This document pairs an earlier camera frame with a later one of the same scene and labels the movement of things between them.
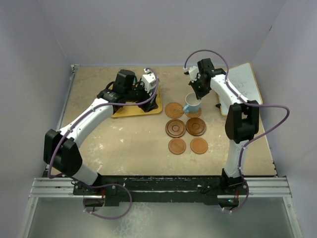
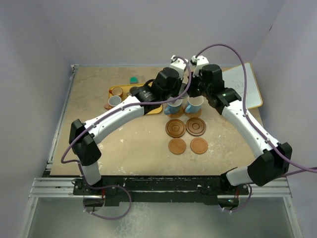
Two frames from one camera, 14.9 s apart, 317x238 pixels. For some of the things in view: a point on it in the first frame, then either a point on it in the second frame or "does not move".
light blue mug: x=193 y=104 does not move
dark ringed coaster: x=195 y=126 does not move
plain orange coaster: x=199 y=146 does not move
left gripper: x=146 y=95 → x=179 y=84
